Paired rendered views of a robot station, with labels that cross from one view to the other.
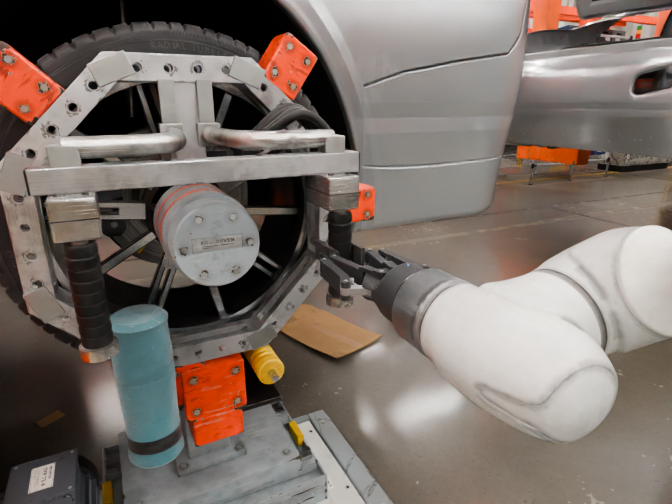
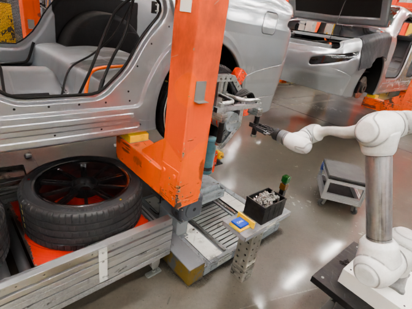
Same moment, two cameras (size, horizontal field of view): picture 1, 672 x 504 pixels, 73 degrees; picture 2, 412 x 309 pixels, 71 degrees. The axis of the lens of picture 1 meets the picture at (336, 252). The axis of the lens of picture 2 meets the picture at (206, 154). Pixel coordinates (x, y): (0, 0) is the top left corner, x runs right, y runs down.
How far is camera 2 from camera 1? 1.40 m
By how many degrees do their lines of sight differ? 18
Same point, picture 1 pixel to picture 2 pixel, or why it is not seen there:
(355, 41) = (247, 63)
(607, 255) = (311, 129)
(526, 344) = (302, 140)
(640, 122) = (310, 75)
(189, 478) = not seen: hidden behind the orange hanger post
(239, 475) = (204, 187)
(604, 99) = (298, 63)
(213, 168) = (240, 106)
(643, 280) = (316, 132)
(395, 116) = (252, 83)
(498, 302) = (297, 135)
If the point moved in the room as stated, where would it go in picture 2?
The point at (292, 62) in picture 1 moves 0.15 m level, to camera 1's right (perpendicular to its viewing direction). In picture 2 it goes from (242, 76) to (262, 78)
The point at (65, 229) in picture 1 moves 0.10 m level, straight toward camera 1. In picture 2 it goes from (222, 119) to (236, 125)
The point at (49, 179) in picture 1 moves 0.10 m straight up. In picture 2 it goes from (219, 110) to (222, 92)
